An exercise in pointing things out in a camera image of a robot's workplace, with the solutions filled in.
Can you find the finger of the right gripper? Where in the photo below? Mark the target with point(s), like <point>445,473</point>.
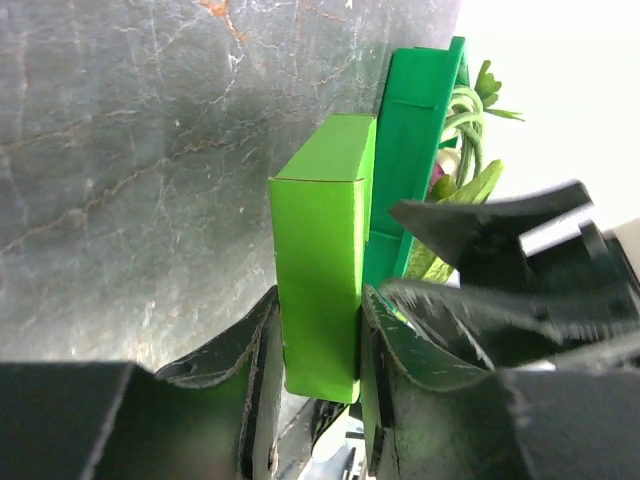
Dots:
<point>493,329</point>
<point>482,242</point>

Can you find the purple onion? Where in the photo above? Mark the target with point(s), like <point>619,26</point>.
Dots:
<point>437,173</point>

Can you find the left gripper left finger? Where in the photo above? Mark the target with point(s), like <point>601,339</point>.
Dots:
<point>212,414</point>

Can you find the green plastic tray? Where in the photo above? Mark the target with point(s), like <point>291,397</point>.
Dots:
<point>411,119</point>

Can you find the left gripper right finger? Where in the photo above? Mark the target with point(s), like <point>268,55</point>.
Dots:
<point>429,415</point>

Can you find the green paper box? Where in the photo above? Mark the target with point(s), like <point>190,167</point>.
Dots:
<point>320,209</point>

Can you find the green long beans bundle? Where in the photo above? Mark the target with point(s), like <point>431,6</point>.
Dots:
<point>466,116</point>

